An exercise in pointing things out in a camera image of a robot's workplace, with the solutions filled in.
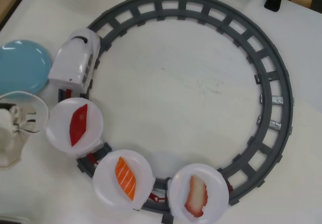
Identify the white and red octopus sushi toy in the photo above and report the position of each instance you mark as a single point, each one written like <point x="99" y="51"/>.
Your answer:
<point x="196" y="196"/>

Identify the orange salmon sushi toy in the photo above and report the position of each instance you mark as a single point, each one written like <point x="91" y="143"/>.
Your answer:
<point x="125" y="178"/>

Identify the red tuna sushi toy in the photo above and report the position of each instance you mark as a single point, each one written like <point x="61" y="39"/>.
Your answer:
<point x="79" y="125"/>

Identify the white toy Shinkansen locomotive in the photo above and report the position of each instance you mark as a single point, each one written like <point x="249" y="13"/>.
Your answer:
<point x="73" y="63"/>

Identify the blue round dish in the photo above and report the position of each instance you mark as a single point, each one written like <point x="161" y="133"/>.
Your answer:
<point x="20" y="68"/>

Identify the gray circular toy train track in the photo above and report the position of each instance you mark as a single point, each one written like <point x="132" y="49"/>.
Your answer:
<point x="158" y="6"/>

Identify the white plate under shrimp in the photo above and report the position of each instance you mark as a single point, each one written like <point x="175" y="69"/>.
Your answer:
<point x="216" y="183"/>

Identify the white plate under salmon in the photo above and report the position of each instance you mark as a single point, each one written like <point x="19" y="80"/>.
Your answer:
<point x="105" y="183"/>

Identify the white plate under tuna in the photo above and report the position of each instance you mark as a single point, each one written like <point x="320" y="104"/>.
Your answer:
<point x="58" y="128"/>

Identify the silver tape piece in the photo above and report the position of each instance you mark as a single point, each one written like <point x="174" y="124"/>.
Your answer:
<point x="278" y="100"/>
<point x="275" y="125"/>

